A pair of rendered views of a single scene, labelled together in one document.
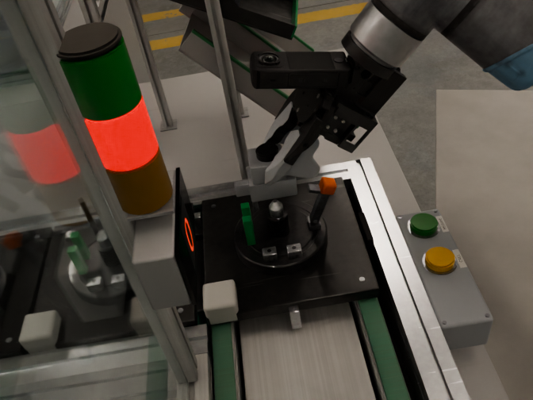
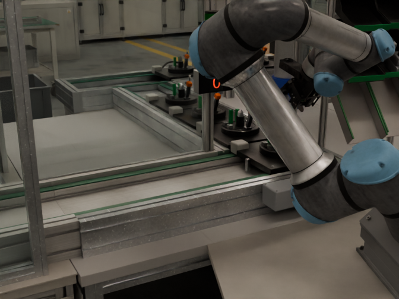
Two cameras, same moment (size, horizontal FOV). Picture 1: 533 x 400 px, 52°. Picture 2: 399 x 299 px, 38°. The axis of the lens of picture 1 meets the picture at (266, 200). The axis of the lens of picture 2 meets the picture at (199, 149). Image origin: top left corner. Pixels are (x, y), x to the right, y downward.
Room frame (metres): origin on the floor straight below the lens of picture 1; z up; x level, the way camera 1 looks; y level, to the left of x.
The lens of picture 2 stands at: (-0.48, -1.45, 1.59)
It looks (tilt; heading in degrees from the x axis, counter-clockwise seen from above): 19 degrees down; 62
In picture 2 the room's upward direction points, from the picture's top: straight up
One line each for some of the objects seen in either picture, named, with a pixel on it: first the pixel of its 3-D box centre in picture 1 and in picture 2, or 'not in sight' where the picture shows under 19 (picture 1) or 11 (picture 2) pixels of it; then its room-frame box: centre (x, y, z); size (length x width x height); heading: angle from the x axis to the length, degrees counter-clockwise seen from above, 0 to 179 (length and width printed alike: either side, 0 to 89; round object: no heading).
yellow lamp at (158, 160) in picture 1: (138, 175); not in sight; (0.38, 0.11, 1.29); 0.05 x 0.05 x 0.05
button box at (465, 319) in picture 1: (437, 275); (298, 190); (0.48, -0.23, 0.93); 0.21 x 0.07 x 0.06; 0
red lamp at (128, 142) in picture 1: (120, 128); not in sight; (0.38, 0.11, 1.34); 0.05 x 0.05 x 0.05
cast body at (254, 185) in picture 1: (262, 171); not in sight; (0.57, 0.00, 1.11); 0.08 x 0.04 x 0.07; 90
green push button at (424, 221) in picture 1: (423, 226); not in sight; (0.55, -0.23, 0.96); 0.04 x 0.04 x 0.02
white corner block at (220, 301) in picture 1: (220, 301); (239, 147); (0.47, 0.09, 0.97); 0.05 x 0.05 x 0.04; 0
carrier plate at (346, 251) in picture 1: (281, 244); (280, 153); (0.57, -0.01, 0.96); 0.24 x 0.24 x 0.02; 0
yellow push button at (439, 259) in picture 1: (439, 260); not in sight; (0.48, -0.23, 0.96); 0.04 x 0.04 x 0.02
